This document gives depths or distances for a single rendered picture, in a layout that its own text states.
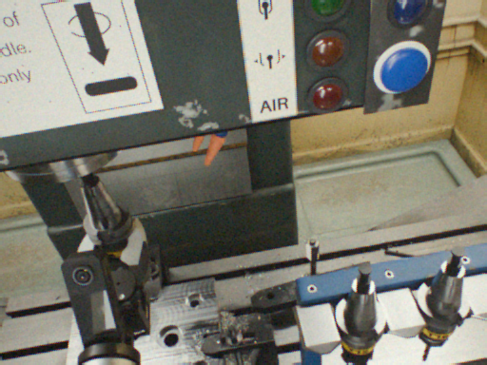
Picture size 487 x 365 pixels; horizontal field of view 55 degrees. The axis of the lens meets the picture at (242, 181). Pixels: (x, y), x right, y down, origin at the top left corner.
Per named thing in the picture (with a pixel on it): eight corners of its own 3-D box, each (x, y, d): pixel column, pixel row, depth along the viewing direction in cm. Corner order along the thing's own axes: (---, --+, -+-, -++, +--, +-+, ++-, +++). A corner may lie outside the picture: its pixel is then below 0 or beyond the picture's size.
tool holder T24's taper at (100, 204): (125, 203, 65) (109, 167, 61) (120, 228, 62) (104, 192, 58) (93, 207, 66) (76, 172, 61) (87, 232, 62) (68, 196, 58)
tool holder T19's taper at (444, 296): (448, 281, 63) (457, 249, 59) (469, 308, 60) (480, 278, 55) (418, 291, 63) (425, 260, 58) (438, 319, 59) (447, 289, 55)
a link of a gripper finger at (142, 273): (126, 248, 65) (107, 303, 59) (122, 240, 64) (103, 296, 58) (158, 248, 65) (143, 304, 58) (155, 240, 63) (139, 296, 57)
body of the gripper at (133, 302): (98, 306, 66) (90, 393, 57) (76, 270, 60) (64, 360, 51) (152, 296, 66) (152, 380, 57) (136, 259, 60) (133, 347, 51)
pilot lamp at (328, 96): (344, 109, 31) (345, 81, 30) (312, 116, 31) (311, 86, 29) (341, 105, 31) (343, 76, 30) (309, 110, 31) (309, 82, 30)
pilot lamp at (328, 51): (346, 67, 29) (347, 33, 27) (311, 73, 29) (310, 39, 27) (343, 62, 29) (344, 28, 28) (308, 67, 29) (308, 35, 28)
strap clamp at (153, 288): (171, 322, 101) (155, 281, 90) (156, 325, 100) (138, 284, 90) (170, 272, 110) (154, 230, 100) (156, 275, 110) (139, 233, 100)
